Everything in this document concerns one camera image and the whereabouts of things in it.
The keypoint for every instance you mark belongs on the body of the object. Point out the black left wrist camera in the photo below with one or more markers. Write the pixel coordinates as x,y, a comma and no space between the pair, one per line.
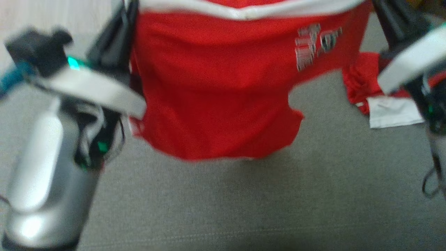
38,48

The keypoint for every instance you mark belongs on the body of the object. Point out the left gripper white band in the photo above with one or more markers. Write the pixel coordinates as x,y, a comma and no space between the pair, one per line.
97,94

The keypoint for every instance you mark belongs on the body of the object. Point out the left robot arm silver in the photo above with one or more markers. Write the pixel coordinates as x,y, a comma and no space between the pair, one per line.
41,181

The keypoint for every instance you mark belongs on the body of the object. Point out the red mesh shorts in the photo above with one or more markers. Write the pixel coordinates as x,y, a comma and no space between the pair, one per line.
209,87

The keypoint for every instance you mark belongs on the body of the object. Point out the red and white basketball jersey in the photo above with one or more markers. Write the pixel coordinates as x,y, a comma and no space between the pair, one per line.
393,111

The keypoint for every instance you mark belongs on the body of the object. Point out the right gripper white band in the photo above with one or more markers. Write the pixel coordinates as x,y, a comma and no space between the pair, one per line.
414,59

